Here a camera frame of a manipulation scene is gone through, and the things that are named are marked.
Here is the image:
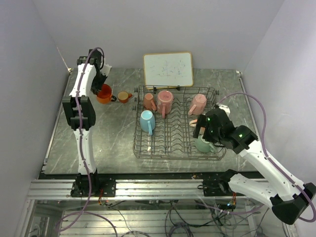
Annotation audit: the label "large orange mug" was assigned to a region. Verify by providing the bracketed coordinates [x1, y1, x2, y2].
[96, 84, 117, 104]

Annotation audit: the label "mint green cup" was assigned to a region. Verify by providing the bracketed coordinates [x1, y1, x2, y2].
[195, 135, 216, 153]

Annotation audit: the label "small orange cup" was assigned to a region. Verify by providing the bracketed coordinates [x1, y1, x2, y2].
[117, 91, 133, 104]

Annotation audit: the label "light blue mug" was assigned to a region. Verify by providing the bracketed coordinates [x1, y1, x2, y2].
[140, 110, 156, 136]

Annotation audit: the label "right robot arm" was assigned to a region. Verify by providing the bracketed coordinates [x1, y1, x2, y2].
[193, 108, 316, 225]

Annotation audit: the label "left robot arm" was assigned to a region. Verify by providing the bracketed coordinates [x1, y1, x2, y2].
[62, 47, 107, 198]

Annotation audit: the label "pale pink gradient mug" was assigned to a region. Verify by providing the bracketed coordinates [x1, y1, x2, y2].
[189, 119, 205, 135]

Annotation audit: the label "pink faceted mug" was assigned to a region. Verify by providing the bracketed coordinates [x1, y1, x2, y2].
[188, 94, 207, 115]

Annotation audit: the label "dusty pink mug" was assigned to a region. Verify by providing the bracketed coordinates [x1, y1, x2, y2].
[157, 90, 174, 119]

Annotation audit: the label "salmon pink mug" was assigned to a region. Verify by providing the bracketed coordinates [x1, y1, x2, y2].
[143, 93, 157, 111]

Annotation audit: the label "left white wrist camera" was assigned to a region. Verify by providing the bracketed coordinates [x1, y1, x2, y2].
[101, 64, 112, 76]

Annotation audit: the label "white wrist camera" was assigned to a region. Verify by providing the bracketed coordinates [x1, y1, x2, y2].
[215, 103, 231, 116]
[101, 64, 112, 76]

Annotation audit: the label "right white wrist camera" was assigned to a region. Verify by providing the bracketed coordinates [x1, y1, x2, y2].
[215, 103, 231, 116]

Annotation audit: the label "grey wire dish rack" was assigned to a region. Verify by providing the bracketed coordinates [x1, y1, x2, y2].
[133, 85, 227, 161]

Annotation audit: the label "white whiteboard with wooden frame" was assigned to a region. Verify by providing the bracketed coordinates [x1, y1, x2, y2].
[143, 52, 194, 89]

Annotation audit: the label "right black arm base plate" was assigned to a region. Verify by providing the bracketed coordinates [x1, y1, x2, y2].
[197, 169, 238, 197]

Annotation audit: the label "tangled floor cables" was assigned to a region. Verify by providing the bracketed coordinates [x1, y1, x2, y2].
[86, 198, 272, 237]

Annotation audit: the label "aluminium frame rail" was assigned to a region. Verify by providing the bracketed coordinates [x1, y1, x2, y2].
[26, 178, 287, 201]

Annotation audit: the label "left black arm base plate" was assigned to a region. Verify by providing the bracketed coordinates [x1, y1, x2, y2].
[70, 171, 117, 198]

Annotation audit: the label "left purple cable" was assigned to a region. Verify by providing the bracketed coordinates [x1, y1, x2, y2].
[54, 46, 118, 234]

